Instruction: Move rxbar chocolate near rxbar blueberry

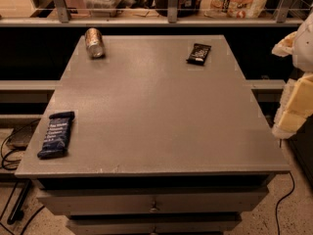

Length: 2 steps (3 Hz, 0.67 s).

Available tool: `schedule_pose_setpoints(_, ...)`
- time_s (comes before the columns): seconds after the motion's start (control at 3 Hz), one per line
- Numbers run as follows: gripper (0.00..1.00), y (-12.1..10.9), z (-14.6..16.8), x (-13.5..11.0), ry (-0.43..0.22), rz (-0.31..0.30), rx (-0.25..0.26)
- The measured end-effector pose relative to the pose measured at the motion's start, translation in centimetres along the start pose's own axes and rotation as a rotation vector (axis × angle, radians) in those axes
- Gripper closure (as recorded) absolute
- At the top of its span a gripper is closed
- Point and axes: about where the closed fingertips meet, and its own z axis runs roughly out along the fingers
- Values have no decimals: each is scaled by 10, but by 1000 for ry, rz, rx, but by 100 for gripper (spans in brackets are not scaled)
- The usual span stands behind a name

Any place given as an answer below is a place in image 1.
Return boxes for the black chocolate rxbar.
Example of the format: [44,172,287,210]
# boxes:
[187,43,211,66]

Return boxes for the metal drawer knob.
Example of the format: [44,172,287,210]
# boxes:
[149,203,159,213]

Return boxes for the black cables left floor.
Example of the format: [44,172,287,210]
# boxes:
[0,118,45,235]

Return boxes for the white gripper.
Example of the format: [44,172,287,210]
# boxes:
[272,31,313,139]

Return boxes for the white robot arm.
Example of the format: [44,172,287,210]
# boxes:
[272,14,313,139]

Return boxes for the grey drawer cabinet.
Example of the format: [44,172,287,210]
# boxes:
[17,35,290,235]

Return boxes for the grey shelf rail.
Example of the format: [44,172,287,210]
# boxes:
[0,0,312,27]

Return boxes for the black cable right floor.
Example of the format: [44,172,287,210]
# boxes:
[274,171,296,235]

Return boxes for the dark power adapter box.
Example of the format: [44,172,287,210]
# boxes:
[6,125,34,149]

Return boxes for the blue blueberry rxbar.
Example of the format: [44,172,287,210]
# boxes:
[37,112,75,160]

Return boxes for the silver soda can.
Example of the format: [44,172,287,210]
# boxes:
[85,27,105,59]

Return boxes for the colourful snack bag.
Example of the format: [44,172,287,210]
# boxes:
[204,0,267,19]

